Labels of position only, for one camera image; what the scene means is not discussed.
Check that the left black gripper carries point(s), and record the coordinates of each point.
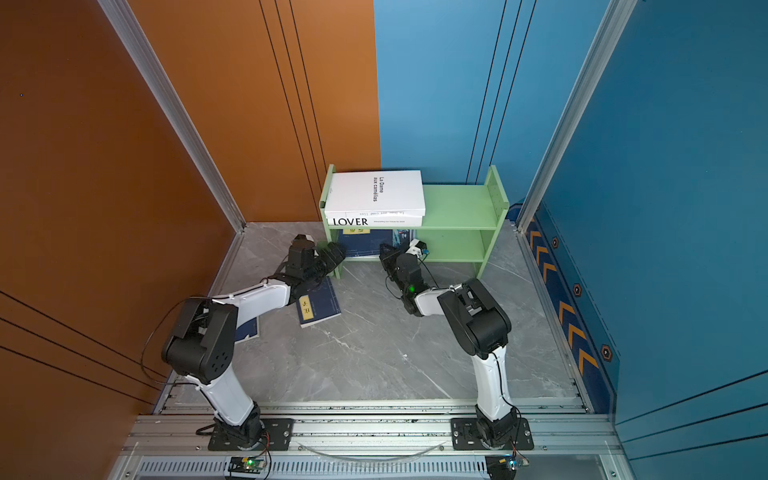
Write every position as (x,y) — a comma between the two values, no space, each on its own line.
(330,263)

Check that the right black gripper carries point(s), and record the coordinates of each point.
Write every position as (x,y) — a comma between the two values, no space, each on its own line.
(387,261)

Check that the navy blue book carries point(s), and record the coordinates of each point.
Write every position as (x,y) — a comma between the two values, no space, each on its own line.
(318,305)

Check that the navy book with yellow label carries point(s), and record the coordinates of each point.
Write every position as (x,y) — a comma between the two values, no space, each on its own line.
(363,245)

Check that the LOVER black white book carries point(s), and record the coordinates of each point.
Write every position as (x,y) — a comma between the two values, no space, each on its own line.
(370,220)

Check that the white book with brown pattern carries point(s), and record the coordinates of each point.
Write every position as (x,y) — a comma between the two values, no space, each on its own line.
(376,192)

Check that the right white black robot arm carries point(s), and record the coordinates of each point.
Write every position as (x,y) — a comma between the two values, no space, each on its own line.
(480,326)

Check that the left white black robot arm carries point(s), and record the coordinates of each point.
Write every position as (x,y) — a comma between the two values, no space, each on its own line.
(200,346)

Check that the green wooden two-tier shelf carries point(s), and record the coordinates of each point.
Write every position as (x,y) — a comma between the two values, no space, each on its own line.
(461,223)

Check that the left green circuit board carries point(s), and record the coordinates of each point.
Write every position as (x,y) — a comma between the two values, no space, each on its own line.
(247,467)

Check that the right circuit board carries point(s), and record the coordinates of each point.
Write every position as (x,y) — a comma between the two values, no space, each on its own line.
(505,467)

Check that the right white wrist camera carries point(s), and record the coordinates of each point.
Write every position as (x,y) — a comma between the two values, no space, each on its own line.
(418,249)

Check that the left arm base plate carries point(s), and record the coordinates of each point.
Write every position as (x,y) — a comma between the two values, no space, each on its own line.
(274,434)

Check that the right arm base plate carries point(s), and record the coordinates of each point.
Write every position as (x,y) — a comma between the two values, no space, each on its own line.
(512,433)

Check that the aluminium rail frame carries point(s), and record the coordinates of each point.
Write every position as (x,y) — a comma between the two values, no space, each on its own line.
(409,439)

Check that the left aluminium corner post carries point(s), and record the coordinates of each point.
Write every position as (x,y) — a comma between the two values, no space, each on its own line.
(127,27)

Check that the aluminium corner post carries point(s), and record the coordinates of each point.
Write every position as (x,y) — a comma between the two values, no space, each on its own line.
(127,27)
(609,32)

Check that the right aluminium corner post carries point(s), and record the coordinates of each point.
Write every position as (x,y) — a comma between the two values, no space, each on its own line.
(609,32)

